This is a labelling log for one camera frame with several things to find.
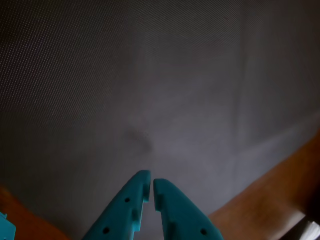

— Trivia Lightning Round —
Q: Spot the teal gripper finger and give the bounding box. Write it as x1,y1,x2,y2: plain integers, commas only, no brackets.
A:
152,178,225,240
82,169,152,240

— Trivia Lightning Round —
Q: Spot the dark grey table mat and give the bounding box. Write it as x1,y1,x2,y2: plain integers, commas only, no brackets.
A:
0,0,320,240

